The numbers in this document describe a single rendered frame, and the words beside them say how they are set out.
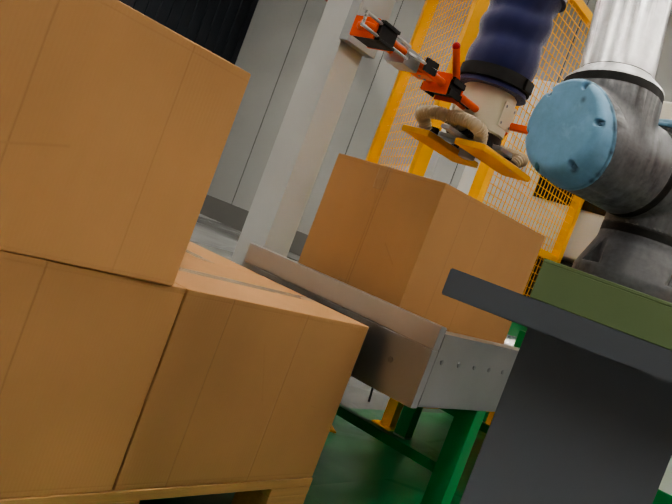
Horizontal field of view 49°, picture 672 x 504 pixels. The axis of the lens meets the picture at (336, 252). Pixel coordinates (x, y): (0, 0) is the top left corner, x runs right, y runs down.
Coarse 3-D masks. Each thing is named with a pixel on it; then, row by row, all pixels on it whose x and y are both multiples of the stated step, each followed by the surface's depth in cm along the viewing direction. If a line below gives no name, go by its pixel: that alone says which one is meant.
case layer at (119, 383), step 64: (0, 256) 107; (192, 256) 189; (0, 320) 110; (64, 320) 118; (128, 320) 128; (192, 320) 138; (256, 320) 151; (320, 320) 167; (0, 384) 113; (64, 384) 122; (128, 384) 132; (192, 384) 144; (256, 384) 157; (320, 384) 174; (0, 448) 117; (64, 448) 126; (128, 448) 137; (192, 448) 149; (256, 448) 164; (320, 448) 182
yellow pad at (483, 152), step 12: (456, 144) 211; (468, 144) 208; (480, 144) 205; (492, 144) 214; (480, 156) 216; (492, 156) 210; (492, 168) 230; (504, 168) 221; (516, 168) 222; (528, 180) 231
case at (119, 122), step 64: (0, 0) 97; (64, 0) 103; (0, 64) 99; (64, 64) 106; (128, 64) 113; (192, 64) 121; (0, 128) 102; (64, 128) 108; (128, 128) 116; (192, 128) 125; (0, 192) 104; (64, 192) 111; (128, 192) 119; (192, 192) 129; (64, 256) 114; (128, 256) 123
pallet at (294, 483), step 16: (272, 480) 172; (288, 480) 176; (304, 480) 181; (48, 496) 126; (64, 496) 129; (80, 496) 131; (96, 496) 134; (112, 496) 137; (128, 496) 140; (144, 496) 143; (160, 496) 146; (176, 496) 149; (240, 496) 177; (256, 496) 175; (272, 496) 173; (288, 496) 178; (304, 496) 183
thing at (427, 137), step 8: (408, 128) 220; (416, 128) 219; (432, 128) 226; (416, 136) 223; (424, 136) 218; (432, 136) 218; (432, 144) 227; (440, 144) 223; (448, 144) 226; (440, 152) 238; (448, 152) 231; (456, 152) 230; (456, 160) 242; (464, 160) 236
